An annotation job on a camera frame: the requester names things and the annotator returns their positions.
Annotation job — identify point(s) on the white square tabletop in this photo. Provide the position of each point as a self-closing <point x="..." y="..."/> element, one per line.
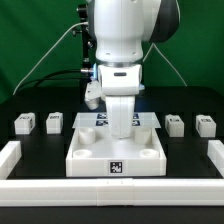
<point x="93" y="152"/>

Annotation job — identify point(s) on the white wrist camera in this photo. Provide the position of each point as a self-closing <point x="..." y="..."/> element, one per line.
<point x="92" y="95"/>

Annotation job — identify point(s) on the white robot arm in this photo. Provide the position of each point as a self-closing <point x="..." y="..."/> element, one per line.
<point x="119" y="28"/>

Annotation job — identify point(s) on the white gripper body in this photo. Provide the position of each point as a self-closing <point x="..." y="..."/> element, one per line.
<point x="120" y="111"/>

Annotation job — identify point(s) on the white wall block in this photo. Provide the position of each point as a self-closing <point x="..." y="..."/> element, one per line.
<point x="9" y="157"/>
<point x="216" y="154"/>

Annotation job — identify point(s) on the white sheet with tags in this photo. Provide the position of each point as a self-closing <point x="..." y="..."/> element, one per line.
<point x="100" y="119"/>

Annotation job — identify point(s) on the white left wall block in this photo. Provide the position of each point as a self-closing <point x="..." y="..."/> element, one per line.
<point x="9" y="157"/>

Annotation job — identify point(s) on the white right wall block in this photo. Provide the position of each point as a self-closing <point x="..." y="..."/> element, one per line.
<point x="216" y="154"/>

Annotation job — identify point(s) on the white front wall rail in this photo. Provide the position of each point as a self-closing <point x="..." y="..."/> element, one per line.
<point x="112" y="192"/>

